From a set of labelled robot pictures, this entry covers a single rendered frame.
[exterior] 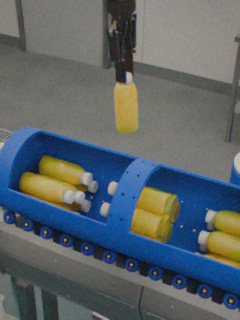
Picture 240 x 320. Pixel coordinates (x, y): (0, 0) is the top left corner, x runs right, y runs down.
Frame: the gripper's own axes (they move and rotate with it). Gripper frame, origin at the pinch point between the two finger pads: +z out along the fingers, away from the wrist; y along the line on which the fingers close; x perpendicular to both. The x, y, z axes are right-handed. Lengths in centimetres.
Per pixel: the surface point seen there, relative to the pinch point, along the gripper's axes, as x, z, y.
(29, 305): 32, 92, -28
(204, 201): -25.1, 40.5, 0.4
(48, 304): 33, 108, -16
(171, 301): -26, 56, -27
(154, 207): -15.5, 32.4, -15.7
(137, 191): -12.1, 24.8, -19.0
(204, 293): -35, 50, -26
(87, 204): 10.4, 45.7, -10.3
